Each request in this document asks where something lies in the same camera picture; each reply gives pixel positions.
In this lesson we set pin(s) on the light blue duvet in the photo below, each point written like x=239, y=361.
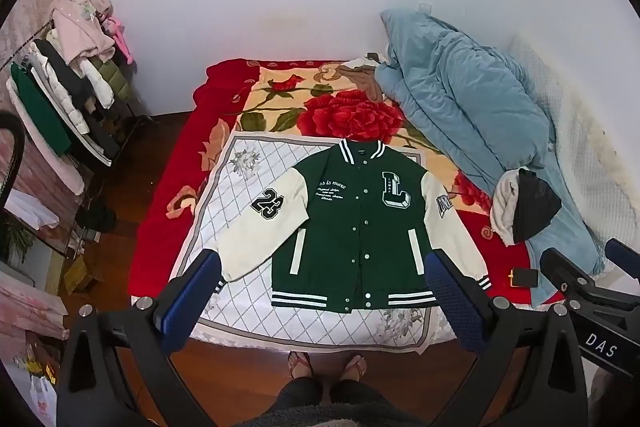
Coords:
x=465, y=97

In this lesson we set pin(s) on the row of hanging clothes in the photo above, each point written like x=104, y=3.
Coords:
x=60, y=82

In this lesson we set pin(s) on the black shoes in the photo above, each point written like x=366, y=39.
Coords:
x=95, y=214

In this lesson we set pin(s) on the yellow packets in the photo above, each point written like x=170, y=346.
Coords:
x=40, y=364

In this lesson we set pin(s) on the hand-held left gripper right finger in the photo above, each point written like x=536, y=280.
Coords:
x=450, y=297

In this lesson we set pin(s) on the black garment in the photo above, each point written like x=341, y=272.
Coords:
x=537, y=207

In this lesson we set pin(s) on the person's right foot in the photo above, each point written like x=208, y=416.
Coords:
x=355, y=367

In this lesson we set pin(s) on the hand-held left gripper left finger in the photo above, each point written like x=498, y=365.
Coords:
x=200, y=279

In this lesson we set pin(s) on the black metal clothes rack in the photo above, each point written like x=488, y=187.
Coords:
x=135, y=117

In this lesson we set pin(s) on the brown cardboard box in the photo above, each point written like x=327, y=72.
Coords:
x=80, y=274

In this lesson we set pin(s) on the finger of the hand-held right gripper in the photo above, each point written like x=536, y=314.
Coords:
x=625, y=253
x=565, y=269

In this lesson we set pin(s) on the white quilted mattress pad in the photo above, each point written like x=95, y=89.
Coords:
x=590, y=132

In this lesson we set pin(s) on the green potted plant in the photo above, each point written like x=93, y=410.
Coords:
x=15, y=242

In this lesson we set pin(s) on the white quilted floral sheet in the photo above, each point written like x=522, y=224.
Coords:
x=240, y=187

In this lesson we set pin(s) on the red floral blanket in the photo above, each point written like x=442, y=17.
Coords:
x=350, y=107

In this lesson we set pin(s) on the pink patterned cloth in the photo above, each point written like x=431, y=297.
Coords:
x=30, y=307

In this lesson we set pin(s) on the green and cream varsity jacket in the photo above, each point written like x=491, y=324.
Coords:
x=350, y=227

